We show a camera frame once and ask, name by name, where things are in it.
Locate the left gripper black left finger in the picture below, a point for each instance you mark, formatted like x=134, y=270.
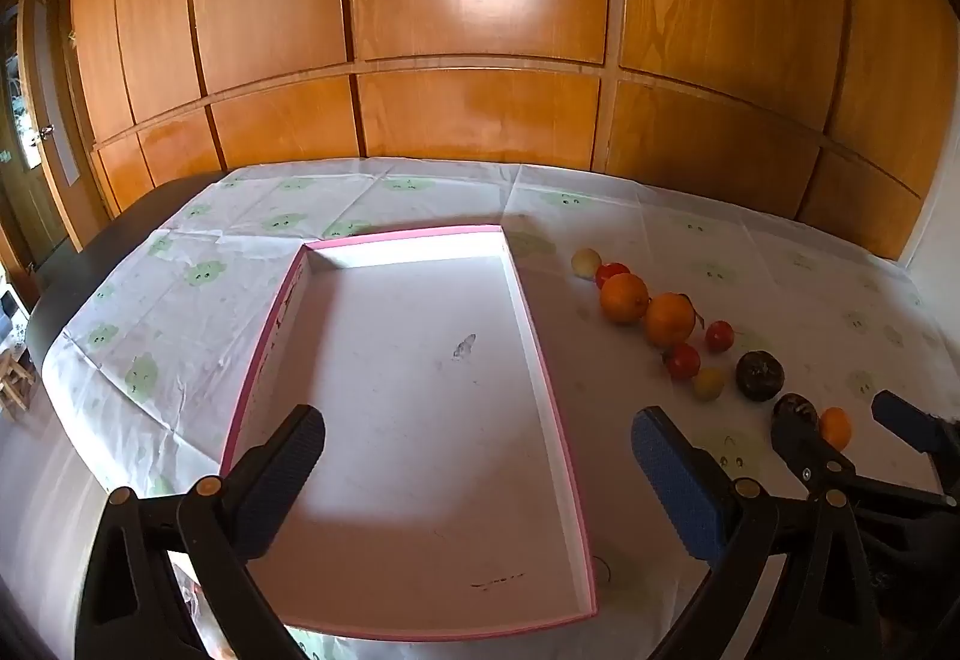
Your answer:
x=131, y=605

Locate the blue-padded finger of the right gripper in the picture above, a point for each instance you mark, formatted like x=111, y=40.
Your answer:
x=933, y=436

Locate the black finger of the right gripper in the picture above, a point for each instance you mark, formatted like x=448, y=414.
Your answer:
x=825, y=474

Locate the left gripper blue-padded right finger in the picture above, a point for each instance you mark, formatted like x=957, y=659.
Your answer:
x=822, y=606

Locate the small orange mandarin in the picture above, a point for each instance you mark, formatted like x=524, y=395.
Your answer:
x=835, y=427

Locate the dark brown wrinkled fruit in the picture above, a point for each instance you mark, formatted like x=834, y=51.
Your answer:
x=759, y=376
x=793, y=415

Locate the yellowish round longan fruit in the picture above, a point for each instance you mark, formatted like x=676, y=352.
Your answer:
x=709, y=383

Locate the red cherry tomato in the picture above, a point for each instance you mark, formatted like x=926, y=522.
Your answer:
x=682, y=362
x=606, y=271
x=719, y=337

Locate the orange mandarin with leaf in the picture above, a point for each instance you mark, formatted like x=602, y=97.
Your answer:
x=670, y=319

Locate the pale round longan fruit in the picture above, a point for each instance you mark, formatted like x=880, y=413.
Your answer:
x=585, y=263

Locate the small wooden stool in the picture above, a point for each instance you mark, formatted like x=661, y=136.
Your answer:
x=17, y=378

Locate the pink-edged white cardboard tray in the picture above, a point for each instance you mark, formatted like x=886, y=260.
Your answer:
x=444, y=505

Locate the wooden door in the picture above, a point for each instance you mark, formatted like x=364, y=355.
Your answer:
x=41, y=167

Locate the wooden wall cabinet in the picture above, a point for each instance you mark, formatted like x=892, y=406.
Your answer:
x=829, y=112

